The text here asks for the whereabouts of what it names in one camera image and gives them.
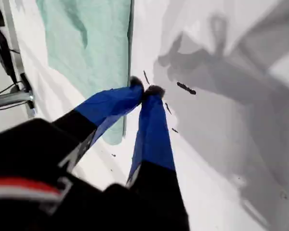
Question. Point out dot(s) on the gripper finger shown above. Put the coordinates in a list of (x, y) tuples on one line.
[(106, 103), (154, 134)]

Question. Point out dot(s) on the black clamp block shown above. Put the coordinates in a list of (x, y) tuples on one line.
[(26, 83)]

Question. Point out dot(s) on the silver metal tube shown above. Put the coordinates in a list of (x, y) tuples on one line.
[(9, 99)]

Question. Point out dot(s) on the pale green T-shirt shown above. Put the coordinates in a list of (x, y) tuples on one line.
[(86, 60)]

